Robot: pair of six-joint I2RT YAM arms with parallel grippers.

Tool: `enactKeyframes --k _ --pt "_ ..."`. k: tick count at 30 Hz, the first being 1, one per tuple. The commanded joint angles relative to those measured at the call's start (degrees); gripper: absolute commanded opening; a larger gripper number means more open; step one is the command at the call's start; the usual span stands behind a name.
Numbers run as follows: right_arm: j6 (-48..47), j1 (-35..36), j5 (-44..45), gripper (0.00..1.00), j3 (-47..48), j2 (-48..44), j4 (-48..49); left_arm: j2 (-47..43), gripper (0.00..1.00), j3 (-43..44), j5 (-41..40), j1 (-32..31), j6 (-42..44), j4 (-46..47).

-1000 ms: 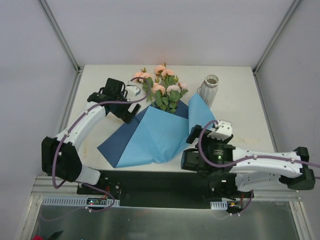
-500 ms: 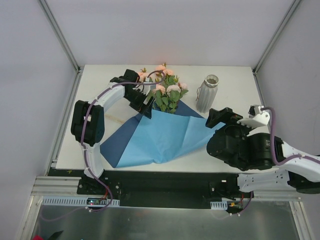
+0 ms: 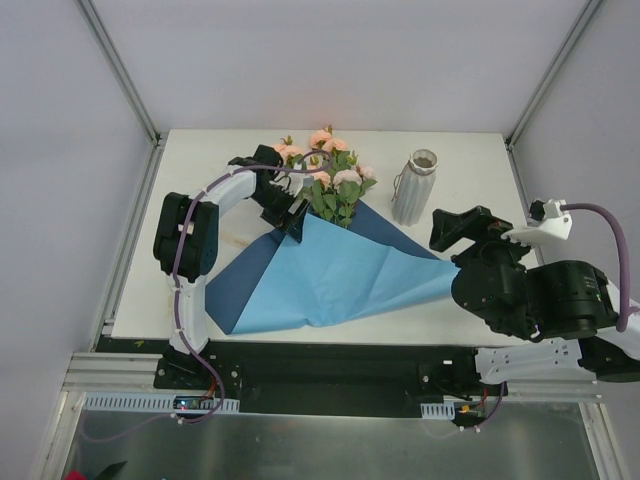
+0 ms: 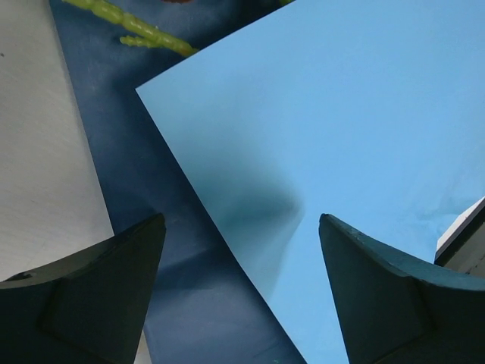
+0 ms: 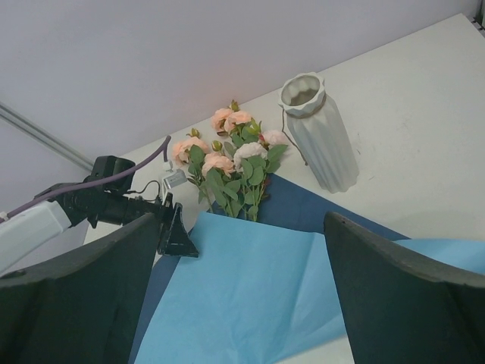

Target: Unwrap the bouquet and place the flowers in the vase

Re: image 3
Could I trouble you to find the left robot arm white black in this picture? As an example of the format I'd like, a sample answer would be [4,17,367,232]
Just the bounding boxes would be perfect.
[153,145,309,389]

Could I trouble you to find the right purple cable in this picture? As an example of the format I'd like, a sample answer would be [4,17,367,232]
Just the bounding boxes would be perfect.
[424,200,640,441]

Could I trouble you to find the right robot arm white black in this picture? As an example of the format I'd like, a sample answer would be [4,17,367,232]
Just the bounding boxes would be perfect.
[429,200,639,395]

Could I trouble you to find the left aluminium frame post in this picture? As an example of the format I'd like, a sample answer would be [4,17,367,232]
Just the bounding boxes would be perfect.
[77,0,167,147]

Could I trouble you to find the right white cable duct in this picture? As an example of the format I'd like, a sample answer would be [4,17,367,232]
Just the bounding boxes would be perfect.
[420,401,456,421]

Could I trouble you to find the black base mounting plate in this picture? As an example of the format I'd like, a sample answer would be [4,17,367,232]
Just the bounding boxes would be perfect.
[97,338,508,418]

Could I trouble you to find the aluminium frame post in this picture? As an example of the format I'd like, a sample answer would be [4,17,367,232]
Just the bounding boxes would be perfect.
[77,0,167,147]
[503,0,604,150]

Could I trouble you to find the right aluminium frame post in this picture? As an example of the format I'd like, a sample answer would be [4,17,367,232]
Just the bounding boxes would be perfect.
[503,0,604,150]

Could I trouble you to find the white ribbed ceramic vase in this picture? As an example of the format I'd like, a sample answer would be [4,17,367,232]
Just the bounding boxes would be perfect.
[392,149,438,226]

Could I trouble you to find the purple cable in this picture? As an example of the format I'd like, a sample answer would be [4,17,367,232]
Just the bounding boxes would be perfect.
[79,149,335,441]
[424,200,640,441]

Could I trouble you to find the red object bottom edge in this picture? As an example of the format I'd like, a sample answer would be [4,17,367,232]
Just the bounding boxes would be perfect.
[63,470,87,480]

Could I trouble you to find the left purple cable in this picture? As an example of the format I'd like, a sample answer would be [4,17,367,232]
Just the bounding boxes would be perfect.
[79,149,335,441]

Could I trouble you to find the pink flower bouquet blue wrap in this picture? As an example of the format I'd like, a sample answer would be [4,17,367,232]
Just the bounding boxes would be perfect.
[273,125,377,228]

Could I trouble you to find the left white cable duct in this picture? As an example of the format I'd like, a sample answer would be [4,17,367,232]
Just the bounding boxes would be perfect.
[84,393,240,415]

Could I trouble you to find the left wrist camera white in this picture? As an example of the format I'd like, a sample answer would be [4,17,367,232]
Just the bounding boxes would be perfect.
[501,199,573,247]

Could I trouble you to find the white cable duct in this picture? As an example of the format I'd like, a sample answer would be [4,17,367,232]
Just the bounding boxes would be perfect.
[84,393,240,415]
[420,401,456,421]

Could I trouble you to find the blue wrapping paper sheet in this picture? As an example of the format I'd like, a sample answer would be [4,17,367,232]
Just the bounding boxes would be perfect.
[205,203,458,335]

